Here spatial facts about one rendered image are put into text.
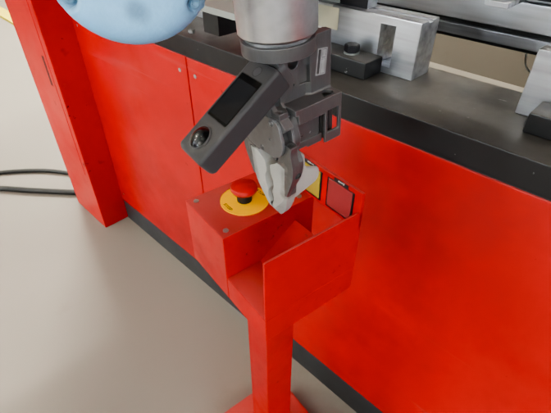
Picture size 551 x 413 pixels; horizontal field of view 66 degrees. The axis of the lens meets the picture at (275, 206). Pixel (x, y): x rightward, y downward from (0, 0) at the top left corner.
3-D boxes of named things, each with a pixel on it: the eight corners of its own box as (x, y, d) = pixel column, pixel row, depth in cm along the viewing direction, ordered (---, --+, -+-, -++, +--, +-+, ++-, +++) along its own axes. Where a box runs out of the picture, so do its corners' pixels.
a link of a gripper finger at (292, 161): (305, 198, 47) (302, 129, 41) (294, 204, 46) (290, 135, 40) (279, 179, 50) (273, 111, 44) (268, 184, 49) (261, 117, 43)
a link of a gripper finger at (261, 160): (309, 195, 54) (307, 133, 48) (272, 215, 52) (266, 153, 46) (293, 183, 56) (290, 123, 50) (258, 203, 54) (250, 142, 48)
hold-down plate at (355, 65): (246, 43, 90) (246, 28, 88) (264, 37, 93) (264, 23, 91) (363, 80, 73) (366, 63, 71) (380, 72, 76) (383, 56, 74)
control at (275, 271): (194, 257, 69) (179, 165, 58) (272, 220, 77) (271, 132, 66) (266, 342, 57) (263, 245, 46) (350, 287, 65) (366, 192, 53)
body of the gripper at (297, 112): (342, 141, 47) (346, 29, 39) (280, 173, 43) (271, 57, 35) (298, 116, 52) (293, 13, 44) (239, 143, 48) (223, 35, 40)
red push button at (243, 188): (225, 201, 63) (224, 182, 61) (248, 192, 65) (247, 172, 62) (240, 215, 60) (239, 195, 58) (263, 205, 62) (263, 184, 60)
